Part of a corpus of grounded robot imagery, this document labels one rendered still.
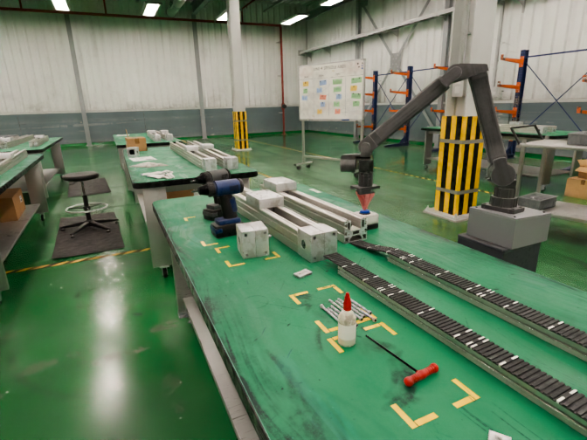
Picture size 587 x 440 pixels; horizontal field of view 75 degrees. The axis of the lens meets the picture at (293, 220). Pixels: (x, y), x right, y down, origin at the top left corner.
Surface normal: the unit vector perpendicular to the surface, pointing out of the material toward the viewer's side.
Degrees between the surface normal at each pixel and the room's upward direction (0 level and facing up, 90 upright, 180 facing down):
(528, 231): 90
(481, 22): 90
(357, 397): 0
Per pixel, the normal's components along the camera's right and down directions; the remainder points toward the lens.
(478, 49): 0.43, 0.26
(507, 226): -0.91, 0.15
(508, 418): -0.03, -0.96
